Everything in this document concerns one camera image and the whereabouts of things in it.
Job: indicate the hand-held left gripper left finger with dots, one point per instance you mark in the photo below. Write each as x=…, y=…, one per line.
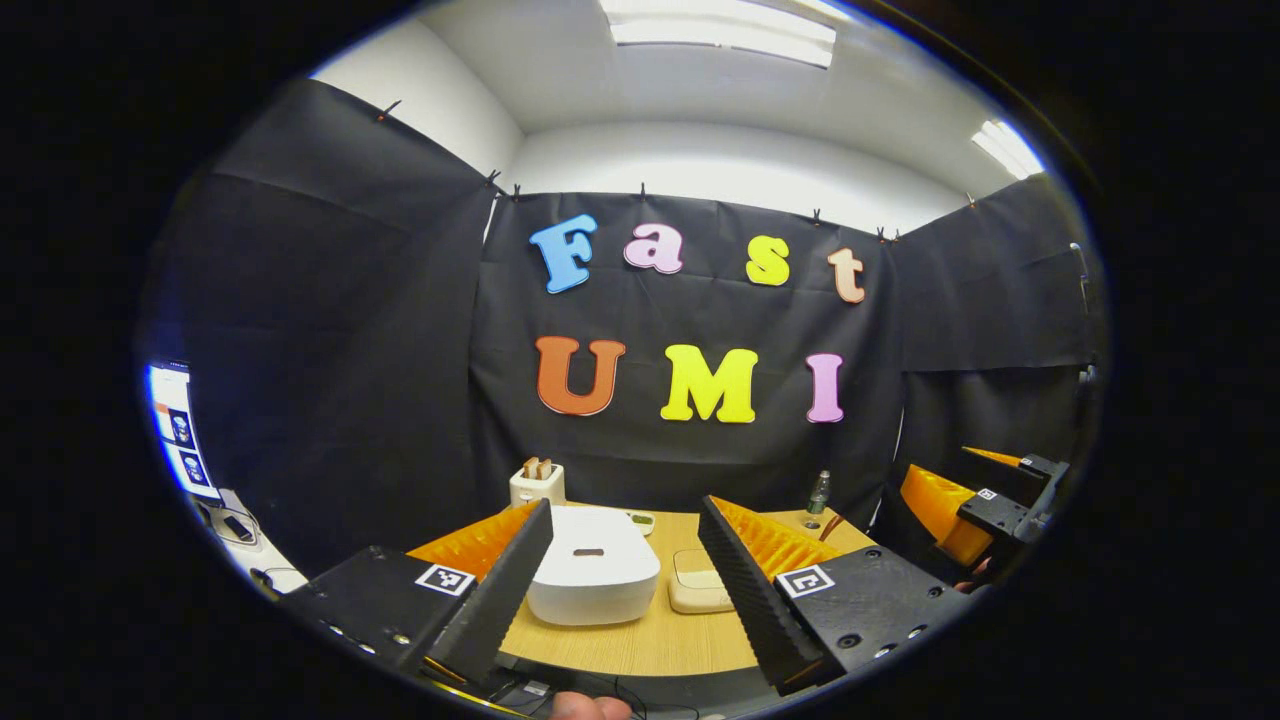
x=505, y=595

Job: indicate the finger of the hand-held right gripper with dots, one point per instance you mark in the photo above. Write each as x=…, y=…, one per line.
x=1040, y=475
x=935, y=510

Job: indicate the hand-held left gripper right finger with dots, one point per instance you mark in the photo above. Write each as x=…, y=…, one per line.
x=745, y=595

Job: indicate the clear container of rice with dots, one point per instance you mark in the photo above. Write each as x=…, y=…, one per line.
x=695, y=590

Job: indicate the white rice cooker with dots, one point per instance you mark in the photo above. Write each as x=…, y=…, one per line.
x=595, y=580

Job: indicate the white toaster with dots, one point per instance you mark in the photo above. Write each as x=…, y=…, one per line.
x=537, y=490

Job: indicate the white divided condiment dish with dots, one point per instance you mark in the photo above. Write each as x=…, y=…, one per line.
x=642, y=522

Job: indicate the toast slices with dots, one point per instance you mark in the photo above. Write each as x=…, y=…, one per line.
x=538, y=468

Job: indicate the white side desk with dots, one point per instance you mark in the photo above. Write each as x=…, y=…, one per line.
x=285, y=575

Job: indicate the black computer mouse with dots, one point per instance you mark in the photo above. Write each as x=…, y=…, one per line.
x=262, y=576

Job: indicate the black smartphone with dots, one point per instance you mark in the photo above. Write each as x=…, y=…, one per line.
x=238, y=529

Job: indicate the black backdrop cloth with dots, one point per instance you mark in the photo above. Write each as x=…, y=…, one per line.
x=350, y=350

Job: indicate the small ceiling light panel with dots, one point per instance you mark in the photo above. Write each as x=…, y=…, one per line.
x=1008, y=150

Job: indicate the computer monitor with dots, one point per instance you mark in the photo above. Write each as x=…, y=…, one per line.
x=180, y=440

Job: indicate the large ceiling light panel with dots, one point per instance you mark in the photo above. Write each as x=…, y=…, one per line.
x=720, y=30

